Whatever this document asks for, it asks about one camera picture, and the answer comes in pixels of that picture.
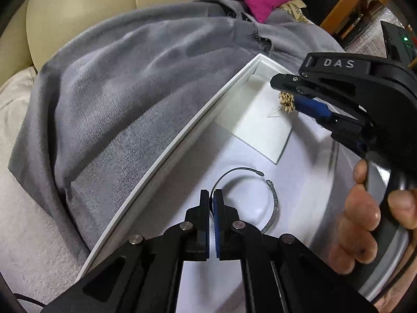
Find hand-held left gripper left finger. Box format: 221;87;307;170
46;189;211;313

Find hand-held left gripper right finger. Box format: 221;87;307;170
213;189;362;313

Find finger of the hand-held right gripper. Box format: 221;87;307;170
295;95;376;158
270;52;417;128

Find gold beaded earring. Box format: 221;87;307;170
268;91;296;117

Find silver bangle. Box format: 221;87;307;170
210;167;279;233

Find white jewelry box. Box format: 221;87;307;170
76;52;412;304

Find person's right hand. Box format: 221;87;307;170
337;159;417;275

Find silver foil mat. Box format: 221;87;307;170
341;3;391;53

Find white card insert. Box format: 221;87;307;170
214;81;293;165

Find black electronic device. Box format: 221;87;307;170
381;20;417;70

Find patterned beige cloth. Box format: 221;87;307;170
279;0;316;26

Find grey blanket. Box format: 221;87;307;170
8;0;346;259

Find beige sofa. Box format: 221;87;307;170
0;0;236;302

